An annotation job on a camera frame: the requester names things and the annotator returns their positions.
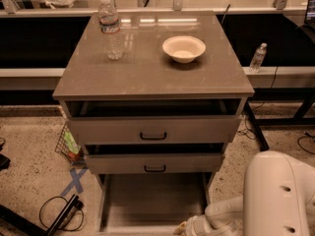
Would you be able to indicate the wire mesh basket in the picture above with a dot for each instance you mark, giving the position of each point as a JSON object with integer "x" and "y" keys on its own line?
{"x": 68, "y": 148}

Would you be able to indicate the white paper bowl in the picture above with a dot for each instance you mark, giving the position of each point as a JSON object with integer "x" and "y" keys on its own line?
{"x": 184, "y": 48}

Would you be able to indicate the grey drawer cabinet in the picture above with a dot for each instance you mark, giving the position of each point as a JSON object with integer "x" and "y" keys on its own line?
{"x": 147, "y": 82}

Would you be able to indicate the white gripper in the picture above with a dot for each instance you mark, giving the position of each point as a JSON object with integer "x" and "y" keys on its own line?
{"x": 194, "y": 226}

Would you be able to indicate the grey drawer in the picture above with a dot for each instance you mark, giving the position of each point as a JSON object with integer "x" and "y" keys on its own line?
{"x": 154, "y": 158}
{"x": 154, "y": 129}
{"x": 150, "y": 204}

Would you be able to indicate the small background water bottle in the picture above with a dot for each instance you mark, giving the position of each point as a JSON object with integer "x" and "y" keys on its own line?
{"x": 258, "y": 58}

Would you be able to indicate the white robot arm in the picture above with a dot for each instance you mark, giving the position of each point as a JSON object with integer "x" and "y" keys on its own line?
{"x": 278, "y": 200}

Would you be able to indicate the black stand leg left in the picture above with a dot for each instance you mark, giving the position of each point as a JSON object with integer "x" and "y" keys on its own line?
{"x": 56, "y": 214}

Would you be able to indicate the clear plastic water bottle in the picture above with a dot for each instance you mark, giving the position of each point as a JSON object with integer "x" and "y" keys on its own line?
{"x": 108, "y": 20}

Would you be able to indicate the black table leg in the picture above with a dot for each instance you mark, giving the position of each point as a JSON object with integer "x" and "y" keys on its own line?
{"x": 263, "y": 145}

